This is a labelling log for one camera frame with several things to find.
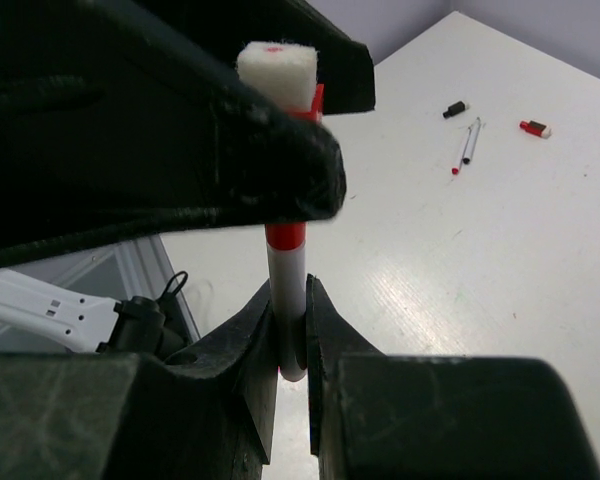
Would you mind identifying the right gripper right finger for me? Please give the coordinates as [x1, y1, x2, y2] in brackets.
[306, 277, 600, 479]

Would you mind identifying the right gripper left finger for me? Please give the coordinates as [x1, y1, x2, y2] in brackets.
[0, 286, 277, 479]

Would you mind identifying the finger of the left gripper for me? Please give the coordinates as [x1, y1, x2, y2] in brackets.
[0, 1, 348, 268]
[189, 0, 376, 114]

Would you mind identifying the red cap with black clip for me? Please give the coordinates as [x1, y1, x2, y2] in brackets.
[235, 41, 327, 251]

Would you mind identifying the white marker red tip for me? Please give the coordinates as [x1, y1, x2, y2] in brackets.
[451, 125, 473, 175]
[267, 245, 307, 382]

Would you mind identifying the red pen cap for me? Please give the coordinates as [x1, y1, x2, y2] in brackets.
[519, 120, 552, 139]

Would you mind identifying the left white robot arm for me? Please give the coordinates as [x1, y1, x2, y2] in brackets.
[0, 1, 375, 352]

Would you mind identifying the black pen cap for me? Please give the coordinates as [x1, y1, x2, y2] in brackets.
[442, 101, 470, 120]

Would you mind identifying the white marker black tip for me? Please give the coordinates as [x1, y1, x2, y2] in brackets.
[461, 117, 482, 165]

